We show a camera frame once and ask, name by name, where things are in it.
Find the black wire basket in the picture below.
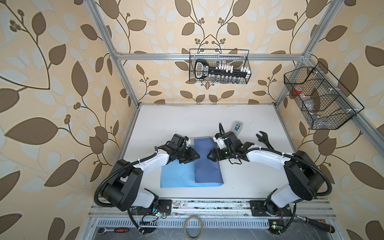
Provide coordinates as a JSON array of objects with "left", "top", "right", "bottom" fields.
[
  {"left": 284, "top": 62, "right": 364, "bottom": 130},
  {"left": 189, "top": 48, "right": 252, "bottom": 85}
]

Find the grey tape dispenser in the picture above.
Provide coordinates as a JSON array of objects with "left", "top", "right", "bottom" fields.
[{"left": 234, "top": 122, "right": 243, "bottom": 133}]

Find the ratchet wrench red handle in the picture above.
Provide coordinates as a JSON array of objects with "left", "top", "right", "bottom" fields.
[{"left": 97, "top": 227, "right": 129, "bottom": 235}]

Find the black socket set holder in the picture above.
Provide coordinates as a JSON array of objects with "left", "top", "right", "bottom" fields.
[{"left": 192, "top": 60, "right": 251, "bottom": 81}]

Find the right black wire basket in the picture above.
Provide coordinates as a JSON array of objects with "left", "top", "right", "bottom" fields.
[{"left": 284, "top": 62, "right": 364, "bottom": 130}]

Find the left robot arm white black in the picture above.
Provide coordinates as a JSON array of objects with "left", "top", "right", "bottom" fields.
[{"left": 94, "top": 134, "right": 200, "bottom": 212}]

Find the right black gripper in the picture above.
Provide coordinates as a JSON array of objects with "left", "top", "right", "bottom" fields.
[{"left": 206, "top": 147, "right": 234, "bottom": 161}]

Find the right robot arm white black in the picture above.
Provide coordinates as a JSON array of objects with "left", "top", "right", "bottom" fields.
[{"left": 207, "top": 132, "right": 333, "bottom": 209}]

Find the black adjustable wrench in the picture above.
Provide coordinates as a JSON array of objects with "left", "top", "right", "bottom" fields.
[{"left": 256, "top": 131, "right": 274, "bottom": 150}]

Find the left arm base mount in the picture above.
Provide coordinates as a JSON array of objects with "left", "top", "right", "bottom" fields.
[{"left": 140, "top": 198, "right": 173, "bottom": 217}]

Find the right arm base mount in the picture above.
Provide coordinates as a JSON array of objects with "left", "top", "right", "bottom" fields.
[{"left": 249, "top": 200, "right": 293, "bottom": 218}]

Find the clear tape roll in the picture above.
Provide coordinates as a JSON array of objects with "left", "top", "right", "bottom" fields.
[{"left": 183, "top": 216, "right": 204, "bottom": 240}]

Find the back black wire basket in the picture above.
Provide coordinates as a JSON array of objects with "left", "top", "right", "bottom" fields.
[{"left": 189, "top": 48, "right": 252, "bottom": 85}]

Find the aluminium mounting rail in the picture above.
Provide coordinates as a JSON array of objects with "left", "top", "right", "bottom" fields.
[{"left": 88, "top": 197, "right": 337, "bottom": 220}]

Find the orange black screwdriver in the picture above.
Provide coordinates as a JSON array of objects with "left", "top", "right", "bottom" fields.
[{"left": 297, "top": 216, "right": 335, "bottom": 234}]

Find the light blue wrapping paper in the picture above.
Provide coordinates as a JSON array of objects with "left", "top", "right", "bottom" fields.
[{"left": 161, "top": 138, "right": 224, "bottom": 188}]

